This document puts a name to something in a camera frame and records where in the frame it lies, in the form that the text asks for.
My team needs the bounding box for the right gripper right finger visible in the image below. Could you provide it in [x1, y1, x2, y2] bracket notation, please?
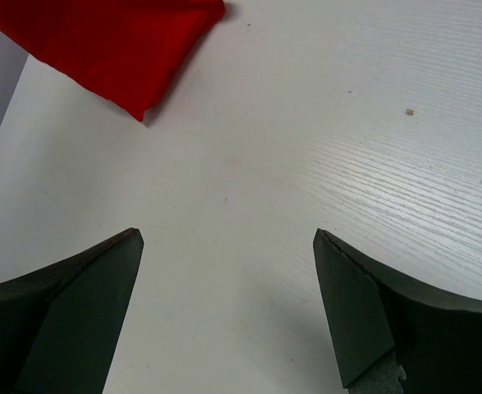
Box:
[313, 230, 482, 393]

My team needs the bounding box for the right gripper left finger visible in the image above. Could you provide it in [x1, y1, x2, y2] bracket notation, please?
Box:
[0, 228, 144, 393]

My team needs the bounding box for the red t shirt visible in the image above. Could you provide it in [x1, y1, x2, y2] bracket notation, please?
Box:
[0, 0, 226, 121]

